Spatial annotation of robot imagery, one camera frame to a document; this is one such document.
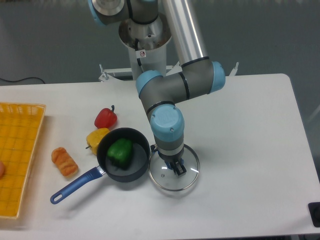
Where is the orange bread loaf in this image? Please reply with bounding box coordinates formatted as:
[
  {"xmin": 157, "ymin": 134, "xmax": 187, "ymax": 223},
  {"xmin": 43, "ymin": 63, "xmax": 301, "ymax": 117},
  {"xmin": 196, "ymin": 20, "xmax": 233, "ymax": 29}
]
[{"xmin": 51, "ymin": 147, "xmax": 79, "ymax": 178}]

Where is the white left frame bracket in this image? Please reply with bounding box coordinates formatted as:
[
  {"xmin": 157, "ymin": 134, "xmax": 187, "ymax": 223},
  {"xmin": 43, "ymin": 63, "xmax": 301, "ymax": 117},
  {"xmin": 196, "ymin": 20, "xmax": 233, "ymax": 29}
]
[{"xmin": 99, "ymin": 63, "xmax": 109, "ymax": 82}]

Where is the black device at table edge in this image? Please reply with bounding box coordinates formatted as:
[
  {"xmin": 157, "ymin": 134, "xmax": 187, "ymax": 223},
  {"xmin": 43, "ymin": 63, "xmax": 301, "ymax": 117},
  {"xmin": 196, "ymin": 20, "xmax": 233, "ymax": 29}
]
[{"xmin": 308, "ymin": 202, "xmax": 320, "ymax": 228}]

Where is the yellow woven basket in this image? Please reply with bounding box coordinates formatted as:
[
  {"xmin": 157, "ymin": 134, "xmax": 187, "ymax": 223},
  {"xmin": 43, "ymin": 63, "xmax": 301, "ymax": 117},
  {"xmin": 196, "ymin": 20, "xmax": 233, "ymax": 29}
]
[{"xmin": 0, "ymin": 102, "xmax": 46, "ymax": 219}]

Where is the white frame bracket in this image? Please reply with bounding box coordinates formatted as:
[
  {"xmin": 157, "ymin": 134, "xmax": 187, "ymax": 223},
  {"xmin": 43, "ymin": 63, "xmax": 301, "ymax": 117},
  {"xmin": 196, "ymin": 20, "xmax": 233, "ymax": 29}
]
[
  {"xmin": 99, "ymin": 63, "xmax": 109, "ymax": 82},
  {"xmin": 229, "ymin": 61, "xmax": 239, "ymax": 77}
]

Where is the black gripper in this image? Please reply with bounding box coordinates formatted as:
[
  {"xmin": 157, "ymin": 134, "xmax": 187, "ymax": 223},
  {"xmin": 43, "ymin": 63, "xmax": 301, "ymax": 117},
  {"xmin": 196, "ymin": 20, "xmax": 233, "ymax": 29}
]
[{"xmin": 150, "ymin": 144, "xmax": 187, "ymax": 176}]

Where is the white right frame bracket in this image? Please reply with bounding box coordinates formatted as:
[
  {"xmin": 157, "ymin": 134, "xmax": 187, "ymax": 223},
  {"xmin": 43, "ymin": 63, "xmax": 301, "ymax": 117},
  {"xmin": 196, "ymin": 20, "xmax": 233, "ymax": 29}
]
[{"xmin": 229, "ymin": 61, "xmax": 239, "ymax": 77}]

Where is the dark pot blue handle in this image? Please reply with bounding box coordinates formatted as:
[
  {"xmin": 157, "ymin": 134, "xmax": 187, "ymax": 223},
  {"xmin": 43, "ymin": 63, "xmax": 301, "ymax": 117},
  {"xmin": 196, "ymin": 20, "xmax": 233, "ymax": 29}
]
[{"xmin": 50, "ymin": 127, "xmax": 151, "ymax": 205}]

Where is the green bell pepper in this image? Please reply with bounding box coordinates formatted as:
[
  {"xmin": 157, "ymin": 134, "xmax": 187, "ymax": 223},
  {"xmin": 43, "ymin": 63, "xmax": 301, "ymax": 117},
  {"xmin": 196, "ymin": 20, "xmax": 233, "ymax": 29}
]
[{"xmin": 107, "ymin": 138, "xmax": 133, "ymax": 170}]

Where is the yellow bell pepper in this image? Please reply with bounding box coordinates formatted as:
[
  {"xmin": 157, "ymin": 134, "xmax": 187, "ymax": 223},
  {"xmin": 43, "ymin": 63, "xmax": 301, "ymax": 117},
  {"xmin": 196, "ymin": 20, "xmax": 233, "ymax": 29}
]
[{"xmin": 86, "ymin": 128, "xmax": 110, "ymax": 156}]

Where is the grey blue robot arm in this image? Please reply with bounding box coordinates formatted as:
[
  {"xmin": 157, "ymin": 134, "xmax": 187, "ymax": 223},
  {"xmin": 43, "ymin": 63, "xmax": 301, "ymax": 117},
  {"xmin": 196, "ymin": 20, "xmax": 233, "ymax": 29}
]
[{"xmin": 88, "ymin": 0, "xmax": 226, "ymax": 175}]

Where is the black floor cable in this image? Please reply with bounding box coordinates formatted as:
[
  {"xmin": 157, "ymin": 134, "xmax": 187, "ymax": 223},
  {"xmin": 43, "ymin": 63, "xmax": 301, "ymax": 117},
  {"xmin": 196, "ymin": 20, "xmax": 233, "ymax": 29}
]
[{"xmin": 0, "ymin": 76, "xmax": 46, "ymax": 84}]

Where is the glass pot lid blue knob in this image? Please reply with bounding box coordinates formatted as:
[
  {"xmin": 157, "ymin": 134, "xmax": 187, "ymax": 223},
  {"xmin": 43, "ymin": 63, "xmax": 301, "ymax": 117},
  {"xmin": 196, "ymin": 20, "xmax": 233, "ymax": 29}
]
[{"xmin": 148, "ymin": 144, "xmax": 200, "ymax": 192}]

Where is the red bell pepper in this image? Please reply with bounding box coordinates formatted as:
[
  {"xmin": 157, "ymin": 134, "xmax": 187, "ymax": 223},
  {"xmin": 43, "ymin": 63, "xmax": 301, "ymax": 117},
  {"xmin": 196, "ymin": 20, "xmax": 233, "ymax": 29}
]
[{"xmin": 94, "ymin": 105, "xmax": 118, "ymax": 129}]

